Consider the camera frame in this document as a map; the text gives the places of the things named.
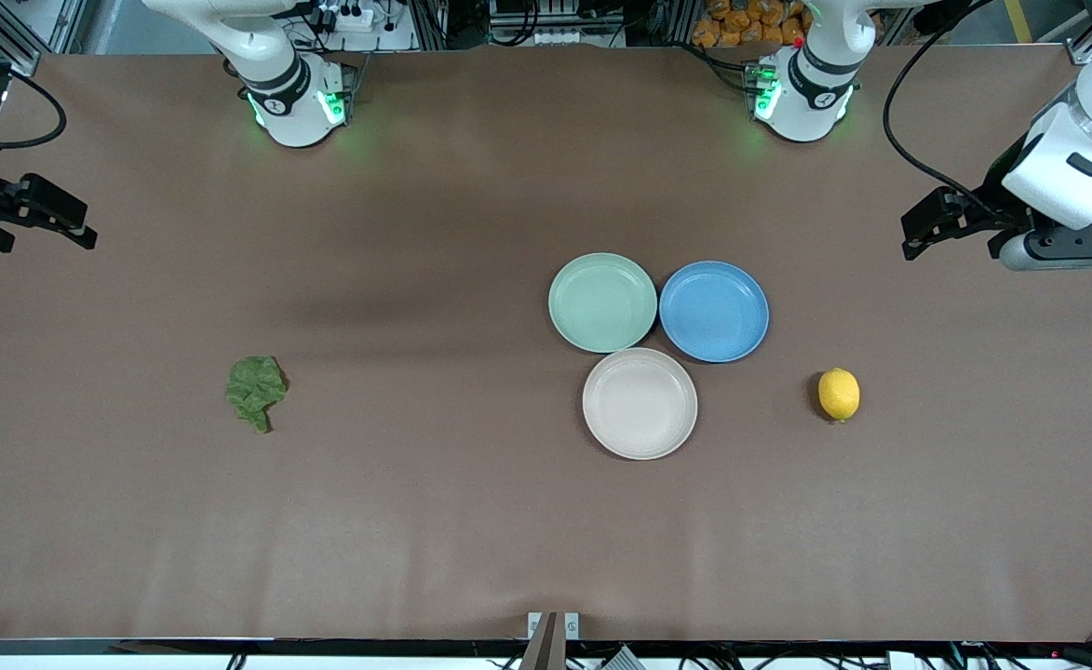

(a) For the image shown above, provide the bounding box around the yellow lemon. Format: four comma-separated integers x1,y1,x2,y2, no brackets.
817,368,861,423

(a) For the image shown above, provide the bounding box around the blue plate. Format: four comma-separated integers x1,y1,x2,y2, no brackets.
658,261,771,364

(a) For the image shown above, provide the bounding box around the green lettuce leaf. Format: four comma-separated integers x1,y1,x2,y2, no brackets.
225,355,289,435

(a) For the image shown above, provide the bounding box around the white power strip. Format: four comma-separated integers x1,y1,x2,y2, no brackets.
320,3,377,34

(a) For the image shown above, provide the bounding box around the light green plate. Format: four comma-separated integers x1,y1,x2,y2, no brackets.
548,252,659,355

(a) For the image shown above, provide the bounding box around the beige plate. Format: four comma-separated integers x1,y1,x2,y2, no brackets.
582,347,698,461

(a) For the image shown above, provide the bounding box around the metal bracket with post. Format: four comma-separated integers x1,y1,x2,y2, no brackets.
519,611,581,670

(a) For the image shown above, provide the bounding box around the pile of orange fruits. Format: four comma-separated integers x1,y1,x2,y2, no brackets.
692,0,809,49

